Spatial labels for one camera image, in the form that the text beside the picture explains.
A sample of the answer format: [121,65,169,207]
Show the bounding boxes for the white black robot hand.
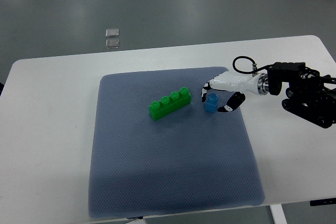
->
[201,71,264,112]

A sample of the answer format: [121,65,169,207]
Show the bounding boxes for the small blue block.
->
[204,93,219,113]

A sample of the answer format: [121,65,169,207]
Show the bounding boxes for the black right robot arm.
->
[261,62,335,129]

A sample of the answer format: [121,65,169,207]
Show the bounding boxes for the long green block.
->
[149,87,191,121]

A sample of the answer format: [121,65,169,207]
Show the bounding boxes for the blue-grey textured mat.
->
[88,67,265,218]

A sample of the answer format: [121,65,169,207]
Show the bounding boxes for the upper metal floor plate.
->
[106,28,119,38]

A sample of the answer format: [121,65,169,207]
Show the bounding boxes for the white table leg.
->
[269,204,287,224]

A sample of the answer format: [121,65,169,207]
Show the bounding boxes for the black table control panel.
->
[310,198,336,207]

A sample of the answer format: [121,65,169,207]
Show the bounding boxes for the black object at left edge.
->
[0,83,4,96]

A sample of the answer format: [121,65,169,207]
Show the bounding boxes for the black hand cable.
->
[232,56,268,76]

